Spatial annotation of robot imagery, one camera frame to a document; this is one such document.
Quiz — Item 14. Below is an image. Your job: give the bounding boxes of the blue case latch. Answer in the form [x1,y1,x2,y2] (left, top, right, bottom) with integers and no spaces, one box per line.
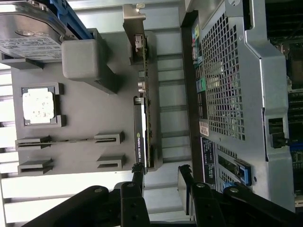
[233,159,253,186]

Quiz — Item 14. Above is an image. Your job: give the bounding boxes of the grey parts rack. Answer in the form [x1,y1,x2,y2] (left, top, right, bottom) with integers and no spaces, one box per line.
[0,27,164,175]

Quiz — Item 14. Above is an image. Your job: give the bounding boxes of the black open PC case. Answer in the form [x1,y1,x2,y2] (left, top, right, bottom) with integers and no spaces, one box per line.
[181,0,303,213]

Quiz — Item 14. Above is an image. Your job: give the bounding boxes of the silver CPU chip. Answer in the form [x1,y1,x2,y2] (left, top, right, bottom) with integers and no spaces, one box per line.
[21,87,56,125]

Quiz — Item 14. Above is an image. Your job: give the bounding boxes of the hard disk in blue caddy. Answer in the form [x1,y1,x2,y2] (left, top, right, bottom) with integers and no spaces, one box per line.
[0,0,92,62]

